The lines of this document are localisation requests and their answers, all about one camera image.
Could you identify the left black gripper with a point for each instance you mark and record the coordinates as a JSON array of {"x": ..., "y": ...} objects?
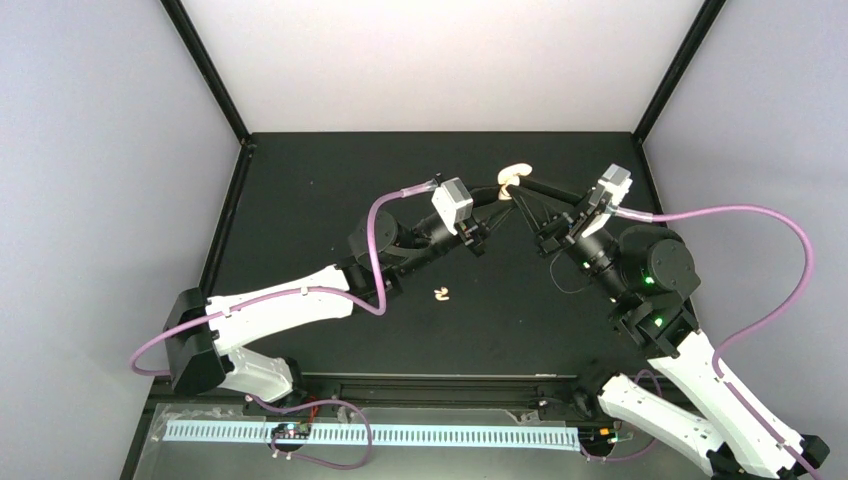
[{"x": 486, "y": 217}]

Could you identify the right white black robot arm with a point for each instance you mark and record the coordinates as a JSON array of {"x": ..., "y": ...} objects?
[{"x": 649, "y": 274}]

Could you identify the small green circuit board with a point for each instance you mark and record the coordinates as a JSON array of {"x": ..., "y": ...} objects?
[{"x": 294, "y": 431}]

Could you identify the left black frame post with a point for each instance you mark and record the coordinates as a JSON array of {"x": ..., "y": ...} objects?
[{"x": 191, "y": 39}]

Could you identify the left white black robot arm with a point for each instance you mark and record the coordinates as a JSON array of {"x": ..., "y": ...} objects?
[{"x": 206, "y": 338}]

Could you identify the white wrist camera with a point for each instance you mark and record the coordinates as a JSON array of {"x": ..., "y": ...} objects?
[
  {"x": 604, "y": 198},
  {"x": 453, "y": 203}
]

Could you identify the pink earbuds charging case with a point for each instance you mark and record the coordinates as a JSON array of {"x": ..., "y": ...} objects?
[{"x": 511, "y": 176}]

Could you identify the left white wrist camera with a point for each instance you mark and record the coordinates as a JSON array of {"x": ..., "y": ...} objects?
[{"x": 453, "y": 203}]

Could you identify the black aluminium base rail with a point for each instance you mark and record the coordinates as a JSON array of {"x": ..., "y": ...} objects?
[{"x": 548, "y": 395}]

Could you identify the right base circuit board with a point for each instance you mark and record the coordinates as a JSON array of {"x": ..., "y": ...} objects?
[{"x": 603, "y": 435}]

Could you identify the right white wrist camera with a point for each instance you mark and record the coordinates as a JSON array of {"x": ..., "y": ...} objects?
[{"x": 604, "y": 198}]

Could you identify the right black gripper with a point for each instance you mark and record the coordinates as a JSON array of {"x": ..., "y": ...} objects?
[{"x": 551, "y": 229}]

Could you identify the black frame post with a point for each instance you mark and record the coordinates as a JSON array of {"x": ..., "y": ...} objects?
[
  {"x": 697, "y": 32},
  {"x": 191, "y": 39}
]

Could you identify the right black frame post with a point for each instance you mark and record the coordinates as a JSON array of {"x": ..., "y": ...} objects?
[{"x": 697, "y": 32}]

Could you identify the white slotted cable duct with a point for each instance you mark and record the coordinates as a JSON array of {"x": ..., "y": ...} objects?
[{"x": 557, "y": 438}]

